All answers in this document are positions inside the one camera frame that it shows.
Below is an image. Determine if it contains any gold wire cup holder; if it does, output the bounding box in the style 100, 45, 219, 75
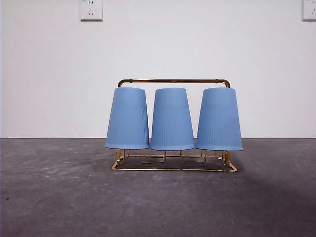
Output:
111, 78, 238, 173

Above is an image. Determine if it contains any white wall socket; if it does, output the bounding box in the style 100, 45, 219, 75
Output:
302, 0, 316, 21
79, 0, 103, 21

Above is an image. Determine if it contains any blue ribbed plastic cup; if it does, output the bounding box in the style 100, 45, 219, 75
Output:
196, 87, 244, 152
104, 86, 151, 150
150, 87, 196, 151

